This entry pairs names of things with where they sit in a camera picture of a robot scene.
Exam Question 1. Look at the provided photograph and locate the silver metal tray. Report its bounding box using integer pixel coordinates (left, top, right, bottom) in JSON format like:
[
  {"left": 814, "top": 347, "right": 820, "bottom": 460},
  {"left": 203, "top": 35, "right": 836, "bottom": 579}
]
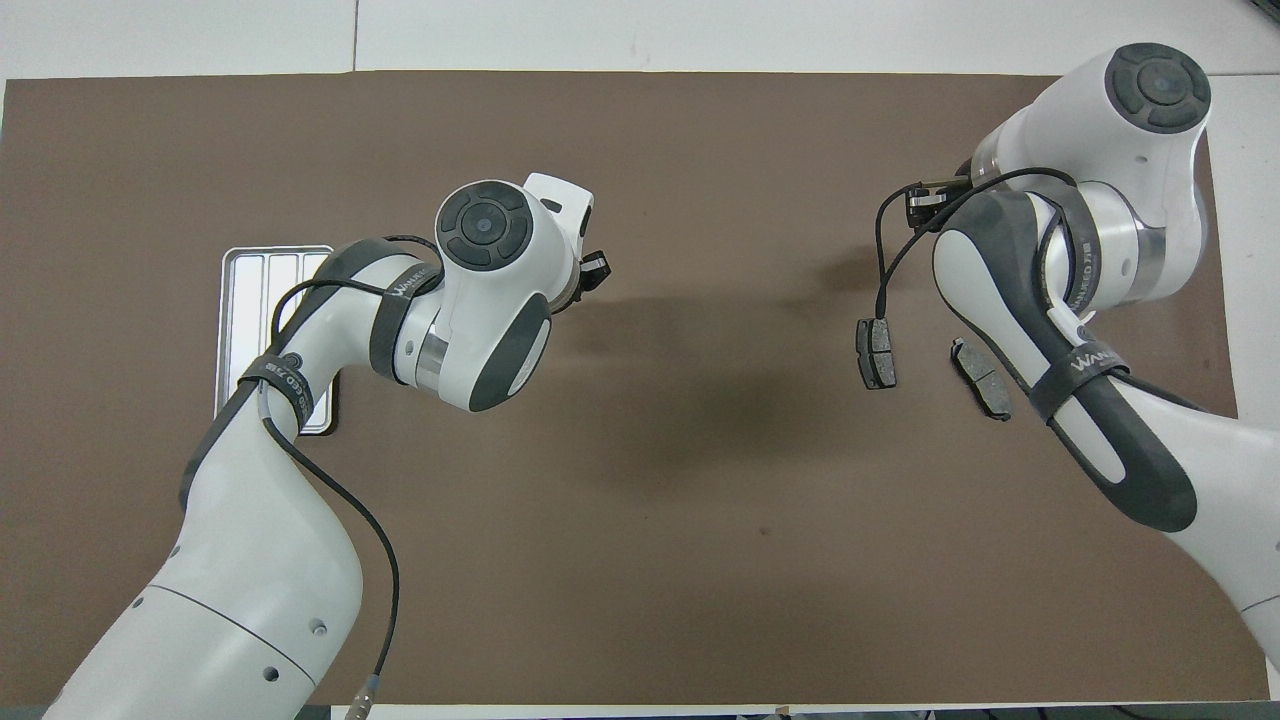
[{"left": 213, "top": 245, "right": 341, "bottom": 437}]

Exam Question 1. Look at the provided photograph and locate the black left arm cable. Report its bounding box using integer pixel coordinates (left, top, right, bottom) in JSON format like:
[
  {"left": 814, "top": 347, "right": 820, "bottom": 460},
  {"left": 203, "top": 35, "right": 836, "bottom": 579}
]
[{"left": 255, "top": 235, "right": 446, "bottom": 720}]

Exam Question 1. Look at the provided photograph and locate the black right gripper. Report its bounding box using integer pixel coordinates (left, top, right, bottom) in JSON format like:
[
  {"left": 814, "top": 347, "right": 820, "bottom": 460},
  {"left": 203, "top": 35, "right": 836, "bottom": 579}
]
[{"left": 905, "top": 175, "right": 976, "bottom": 234}]

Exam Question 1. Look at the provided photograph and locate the brown table mat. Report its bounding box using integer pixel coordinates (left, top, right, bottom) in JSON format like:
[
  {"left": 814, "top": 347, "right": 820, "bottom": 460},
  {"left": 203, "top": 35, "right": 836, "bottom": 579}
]
[{"left": 0, "top": 70, "right": 1271, "bottom": 706}]

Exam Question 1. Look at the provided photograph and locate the long dark brake pad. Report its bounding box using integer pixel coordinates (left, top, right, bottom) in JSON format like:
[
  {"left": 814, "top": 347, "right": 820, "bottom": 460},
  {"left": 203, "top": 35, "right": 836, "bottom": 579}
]
[{"left": 949, "top": 337, "right": 1014, "bottom": 422}]

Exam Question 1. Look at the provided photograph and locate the short dark brake pad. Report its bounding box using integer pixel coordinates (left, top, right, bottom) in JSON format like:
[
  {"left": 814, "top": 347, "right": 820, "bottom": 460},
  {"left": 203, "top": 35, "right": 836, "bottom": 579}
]
[{"left": 855, "top": 317, "right": 898, "bottom": 391}]

